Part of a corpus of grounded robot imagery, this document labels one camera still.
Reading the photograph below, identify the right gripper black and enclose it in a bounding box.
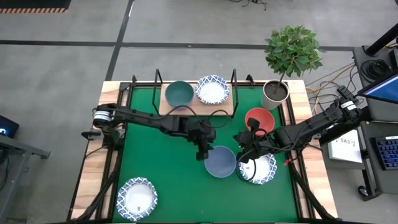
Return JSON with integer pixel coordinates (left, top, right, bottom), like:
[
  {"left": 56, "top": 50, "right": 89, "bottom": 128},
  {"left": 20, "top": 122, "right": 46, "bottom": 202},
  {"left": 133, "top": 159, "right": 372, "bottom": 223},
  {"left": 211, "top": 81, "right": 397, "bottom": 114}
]
[{"left": 233, "top": 129, "right": 277, "bottom": 165}]

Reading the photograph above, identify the black device with blue light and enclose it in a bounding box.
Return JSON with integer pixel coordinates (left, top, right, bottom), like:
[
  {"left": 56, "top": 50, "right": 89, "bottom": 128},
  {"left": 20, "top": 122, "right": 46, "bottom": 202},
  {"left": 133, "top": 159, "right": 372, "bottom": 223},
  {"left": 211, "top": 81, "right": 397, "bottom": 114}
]
[{"left": 0, "top": 114, "right": 20, "bottom": 138}]

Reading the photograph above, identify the black power strip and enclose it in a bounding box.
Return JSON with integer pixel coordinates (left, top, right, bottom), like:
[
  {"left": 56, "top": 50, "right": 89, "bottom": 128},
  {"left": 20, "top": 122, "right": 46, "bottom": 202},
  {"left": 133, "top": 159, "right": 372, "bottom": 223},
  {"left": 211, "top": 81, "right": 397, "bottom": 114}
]
[{"left": 337, "top": 85, "right": 358, "bottom": 101}]

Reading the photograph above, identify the red-orange bowl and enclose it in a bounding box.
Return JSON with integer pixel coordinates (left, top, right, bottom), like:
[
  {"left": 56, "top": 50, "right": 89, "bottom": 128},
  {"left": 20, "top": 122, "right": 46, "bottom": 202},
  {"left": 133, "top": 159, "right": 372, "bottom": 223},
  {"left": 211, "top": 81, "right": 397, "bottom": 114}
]
[{"left": 244, "top": 107, "right": 276, "bottom": 135}]

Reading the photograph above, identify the black keyboard with blue keys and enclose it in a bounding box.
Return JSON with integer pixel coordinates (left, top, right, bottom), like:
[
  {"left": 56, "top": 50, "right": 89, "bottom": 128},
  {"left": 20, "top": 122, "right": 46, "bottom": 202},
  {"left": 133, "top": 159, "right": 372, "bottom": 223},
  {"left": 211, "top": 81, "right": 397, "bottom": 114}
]
[{"left": 374, "top": 135, "right": 398, "bottom": 171}]

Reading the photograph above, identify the black-framed wooden shelf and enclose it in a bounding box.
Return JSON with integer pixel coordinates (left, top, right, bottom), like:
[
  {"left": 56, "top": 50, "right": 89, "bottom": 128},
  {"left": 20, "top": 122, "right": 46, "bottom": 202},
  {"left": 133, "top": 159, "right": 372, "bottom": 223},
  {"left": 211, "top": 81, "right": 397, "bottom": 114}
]
[{"left": 151, "top": 68, "right": 239, "bottom": 117}]

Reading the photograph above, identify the black slanted pole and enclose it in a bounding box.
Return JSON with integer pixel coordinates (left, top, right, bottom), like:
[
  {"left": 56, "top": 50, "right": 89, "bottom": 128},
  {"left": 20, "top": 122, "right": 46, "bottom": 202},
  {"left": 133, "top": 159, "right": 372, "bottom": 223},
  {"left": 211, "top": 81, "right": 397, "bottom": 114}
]
[{"left": 365, "top": 23, "right": 398, "bottom": 57}]

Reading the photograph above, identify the teal bowl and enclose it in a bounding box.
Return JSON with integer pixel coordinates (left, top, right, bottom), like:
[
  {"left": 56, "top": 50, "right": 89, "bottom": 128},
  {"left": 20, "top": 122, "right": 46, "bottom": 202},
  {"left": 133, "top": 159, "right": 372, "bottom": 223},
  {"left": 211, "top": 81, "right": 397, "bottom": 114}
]
[{"left": 164, "top": 80, "right": 195, "bottom": 108}]

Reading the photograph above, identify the blue ceramic bowl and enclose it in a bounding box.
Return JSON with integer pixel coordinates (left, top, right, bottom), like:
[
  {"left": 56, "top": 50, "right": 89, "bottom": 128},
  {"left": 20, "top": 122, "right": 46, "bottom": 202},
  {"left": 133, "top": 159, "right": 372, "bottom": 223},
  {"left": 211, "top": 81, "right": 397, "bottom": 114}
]
[{"left": 204, "top": 145, "right": 238, "bottom": 179}]

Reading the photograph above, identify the blue-screen computer monitor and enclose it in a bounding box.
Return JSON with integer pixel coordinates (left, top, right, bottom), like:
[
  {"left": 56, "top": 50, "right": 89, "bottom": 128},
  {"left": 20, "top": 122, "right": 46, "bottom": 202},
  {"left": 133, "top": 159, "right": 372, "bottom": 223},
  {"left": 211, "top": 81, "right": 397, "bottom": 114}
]
[{"left": 357, "top": 72, "right": 398, "bottom": 105}]

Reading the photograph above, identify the green table mat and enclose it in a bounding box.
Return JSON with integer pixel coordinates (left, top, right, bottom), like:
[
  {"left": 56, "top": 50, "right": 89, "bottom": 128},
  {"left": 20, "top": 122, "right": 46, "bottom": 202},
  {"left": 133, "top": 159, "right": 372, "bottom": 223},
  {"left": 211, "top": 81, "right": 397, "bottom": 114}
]
[{"left": 112, "top": 86, "right": 299, "bottom": 223}]

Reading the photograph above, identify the black table frame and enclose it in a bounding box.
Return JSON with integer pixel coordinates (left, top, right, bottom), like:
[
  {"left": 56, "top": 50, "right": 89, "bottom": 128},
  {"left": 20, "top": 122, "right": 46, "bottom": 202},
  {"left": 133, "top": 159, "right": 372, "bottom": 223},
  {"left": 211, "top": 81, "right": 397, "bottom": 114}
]
[{"left": 67, "top": 74, "right": 340, "bottom": 223}]

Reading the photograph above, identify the black mat with hazard stripe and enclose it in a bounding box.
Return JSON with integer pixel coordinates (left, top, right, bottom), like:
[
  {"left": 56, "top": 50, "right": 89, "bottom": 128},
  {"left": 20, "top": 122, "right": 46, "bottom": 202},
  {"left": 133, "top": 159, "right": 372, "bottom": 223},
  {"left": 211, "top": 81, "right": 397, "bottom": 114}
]
[{"left": 0, "top": 0, "right": 72, "bottom": 14}]

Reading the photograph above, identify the black floor cable bundle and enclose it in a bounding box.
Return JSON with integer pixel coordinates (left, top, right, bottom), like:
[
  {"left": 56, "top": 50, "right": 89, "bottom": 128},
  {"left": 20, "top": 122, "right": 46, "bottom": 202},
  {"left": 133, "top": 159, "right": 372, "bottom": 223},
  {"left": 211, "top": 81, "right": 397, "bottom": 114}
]
[{"left": 228, "top": 0, "right": 268, "bottom": 11}]

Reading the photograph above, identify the large blue-patterned paper bowl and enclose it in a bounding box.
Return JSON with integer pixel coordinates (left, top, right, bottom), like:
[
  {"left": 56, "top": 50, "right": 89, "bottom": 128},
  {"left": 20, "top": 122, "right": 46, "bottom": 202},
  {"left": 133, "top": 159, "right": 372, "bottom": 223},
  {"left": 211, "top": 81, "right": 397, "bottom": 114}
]
[{"left": 116, "top": 177, "right": 159, "bottom": 222}]

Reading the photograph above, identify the white handwritten paper sheet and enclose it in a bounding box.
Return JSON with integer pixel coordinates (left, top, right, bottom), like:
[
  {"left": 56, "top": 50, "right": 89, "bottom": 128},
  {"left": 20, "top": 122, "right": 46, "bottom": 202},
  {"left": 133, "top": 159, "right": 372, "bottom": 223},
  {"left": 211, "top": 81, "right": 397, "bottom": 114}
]
[{"left": 328, "top": 136, "right": 364, "bottom": 164}]

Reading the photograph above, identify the grey metal stand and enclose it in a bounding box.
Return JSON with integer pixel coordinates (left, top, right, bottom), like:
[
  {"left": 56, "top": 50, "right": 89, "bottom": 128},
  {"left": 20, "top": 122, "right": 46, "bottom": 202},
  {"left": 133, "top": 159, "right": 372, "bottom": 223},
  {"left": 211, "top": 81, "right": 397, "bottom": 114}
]
[{"left": 0, "top": 133, "right": 51, "bottom": 218}]

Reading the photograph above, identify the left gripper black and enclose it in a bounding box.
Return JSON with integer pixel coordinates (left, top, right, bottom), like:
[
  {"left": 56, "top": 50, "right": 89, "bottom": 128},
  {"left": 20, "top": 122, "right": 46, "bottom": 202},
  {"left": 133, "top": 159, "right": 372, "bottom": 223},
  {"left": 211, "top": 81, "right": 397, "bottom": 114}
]
[{"left": 178, "top": 118, "right": 217, "bottom": 161}]

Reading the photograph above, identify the grey equipment cart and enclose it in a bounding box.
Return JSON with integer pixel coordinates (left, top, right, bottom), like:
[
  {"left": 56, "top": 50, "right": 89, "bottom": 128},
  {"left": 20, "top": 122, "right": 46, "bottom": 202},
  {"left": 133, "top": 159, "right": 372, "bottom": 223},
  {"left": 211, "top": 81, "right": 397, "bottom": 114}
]
[{"left": 353, "top": 45, "right": 398, "bottom": 202}]

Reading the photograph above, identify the green leafy potted tree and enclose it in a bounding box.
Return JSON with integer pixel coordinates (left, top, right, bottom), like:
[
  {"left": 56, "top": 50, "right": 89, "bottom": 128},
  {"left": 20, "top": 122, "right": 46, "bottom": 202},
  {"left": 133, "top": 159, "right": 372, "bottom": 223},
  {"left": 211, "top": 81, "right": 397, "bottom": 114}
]
[{"left": 264, "top": 25, "right": 323, "bottom": 93}]

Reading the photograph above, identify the white plant pot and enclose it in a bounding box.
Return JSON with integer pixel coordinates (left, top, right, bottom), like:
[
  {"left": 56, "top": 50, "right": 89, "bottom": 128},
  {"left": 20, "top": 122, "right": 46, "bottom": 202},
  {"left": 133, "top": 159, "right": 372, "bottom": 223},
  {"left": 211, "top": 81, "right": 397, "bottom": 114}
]
[{"left": 261, "top": 80, "right": 290, "bottom": 111}]

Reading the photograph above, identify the coiled black cable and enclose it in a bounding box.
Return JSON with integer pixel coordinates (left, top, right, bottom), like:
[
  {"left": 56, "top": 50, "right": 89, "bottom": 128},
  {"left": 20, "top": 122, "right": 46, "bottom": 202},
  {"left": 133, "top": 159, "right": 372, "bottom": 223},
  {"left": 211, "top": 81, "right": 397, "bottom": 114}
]
[{"left": 362, "top": 58, "right": 391, "bottom": 82}]

